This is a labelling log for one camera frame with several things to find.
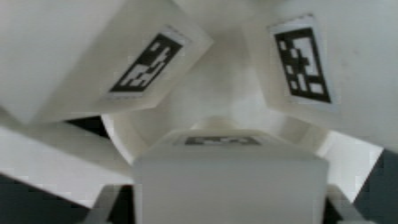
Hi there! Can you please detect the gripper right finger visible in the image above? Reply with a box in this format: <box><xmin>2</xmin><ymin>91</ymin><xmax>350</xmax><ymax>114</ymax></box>
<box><xmin>327</xmin><ymin>185</ymin><xmax>374</xmax><ymax>224</ymax></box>

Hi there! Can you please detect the white U-shaped fence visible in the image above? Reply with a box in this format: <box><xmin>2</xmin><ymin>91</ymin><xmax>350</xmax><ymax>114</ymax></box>
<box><xmin>0</xmin><ymin>111</ymin><xmax>384</xmax><ymax>207</ymax></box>

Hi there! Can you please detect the white stool leg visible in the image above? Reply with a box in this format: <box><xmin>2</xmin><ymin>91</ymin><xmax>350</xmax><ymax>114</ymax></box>
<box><xmin>134</xmin><ymin>117</ymin><xmax>329</xmax><ymax>224</ymax></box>
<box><xmin>0</xmin><ymin>0</ymin><xmax>214</xmax><ymax>124</ymax></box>
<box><xmin>244</xmin><ymin>0</ymin><xmax>398</xmax><ymax>153</ymax></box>

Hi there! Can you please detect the white round stool seat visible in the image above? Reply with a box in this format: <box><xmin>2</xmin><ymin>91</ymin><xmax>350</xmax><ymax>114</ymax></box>
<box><xmin>102</xmin><ymin>0</ymin><xmax>327</xmax><ymax>160</ymax></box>

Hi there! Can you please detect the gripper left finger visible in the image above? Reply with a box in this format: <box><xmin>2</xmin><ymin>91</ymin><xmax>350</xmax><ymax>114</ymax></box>
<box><xmin>79</xmin><ymin>185</ymin><xmax>121</xmax><ymax>224</ymax></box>

